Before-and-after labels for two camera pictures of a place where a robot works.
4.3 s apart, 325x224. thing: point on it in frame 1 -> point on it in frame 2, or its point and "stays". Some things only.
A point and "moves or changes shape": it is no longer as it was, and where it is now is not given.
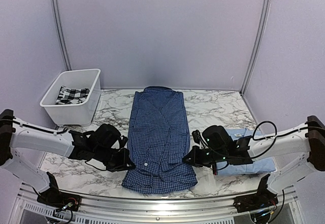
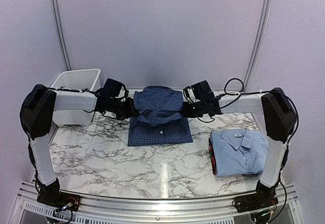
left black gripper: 123,159 -> 129,112
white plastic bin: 80,114 stays
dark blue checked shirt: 158,138 moves or changes shape
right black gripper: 195,160 -> 186,113
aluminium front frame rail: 287,208 stays
